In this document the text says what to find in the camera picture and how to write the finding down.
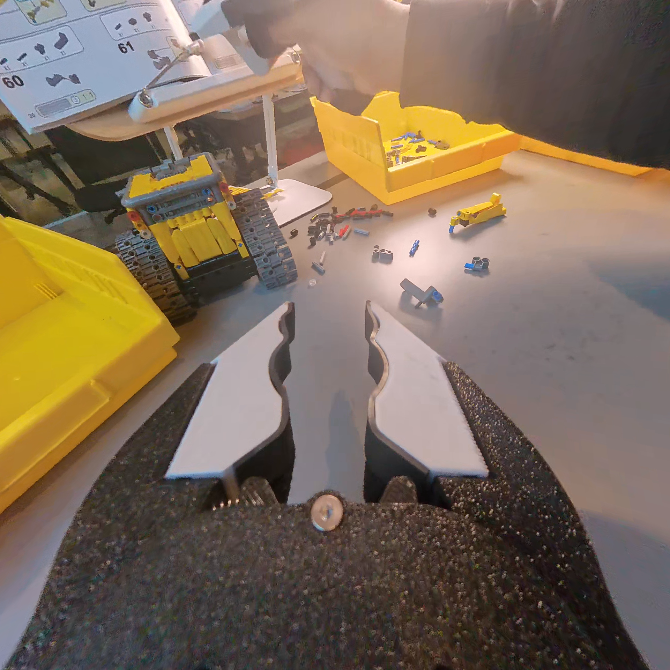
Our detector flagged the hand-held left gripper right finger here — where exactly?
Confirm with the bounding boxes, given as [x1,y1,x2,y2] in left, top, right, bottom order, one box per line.
[364,300,491,506]

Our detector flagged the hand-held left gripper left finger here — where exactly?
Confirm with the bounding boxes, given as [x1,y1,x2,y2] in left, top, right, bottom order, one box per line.
[165,301,296,506]

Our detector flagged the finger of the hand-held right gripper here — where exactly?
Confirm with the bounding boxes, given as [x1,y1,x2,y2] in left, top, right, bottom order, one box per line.
[191,0,232,40]

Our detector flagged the grey desk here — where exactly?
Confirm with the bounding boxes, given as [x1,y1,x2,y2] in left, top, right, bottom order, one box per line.
[0,149,670,670]

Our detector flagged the person's right hand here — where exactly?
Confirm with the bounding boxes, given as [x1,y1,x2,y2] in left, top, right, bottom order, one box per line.
[290,0,412,104]

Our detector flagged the instruction booklet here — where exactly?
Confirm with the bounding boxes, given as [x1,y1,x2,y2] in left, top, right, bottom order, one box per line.
[0,0,257,133]

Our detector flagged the grey bent beam assembly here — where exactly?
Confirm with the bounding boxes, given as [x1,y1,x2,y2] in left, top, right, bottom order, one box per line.
[399,278,445,310]

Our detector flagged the yellow parts bin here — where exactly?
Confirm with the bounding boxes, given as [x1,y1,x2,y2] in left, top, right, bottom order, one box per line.
[515,133,657,177]
[310,90,522,206]
[0,215,181,514]

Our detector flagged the yellow tracked brick bulldozer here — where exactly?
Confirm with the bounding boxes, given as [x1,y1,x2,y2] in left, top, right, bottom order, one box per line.
[114,152,299,325]

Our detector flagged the heap of assorted brick parts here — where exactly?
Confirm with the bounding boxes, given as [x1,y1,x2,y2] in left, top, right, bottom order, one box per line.
[385,129,452,168]

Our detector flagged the pile of small connector pins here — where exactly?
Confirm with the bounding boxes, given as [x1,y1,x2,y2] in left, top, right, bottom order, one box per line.
[289,203,394,248]

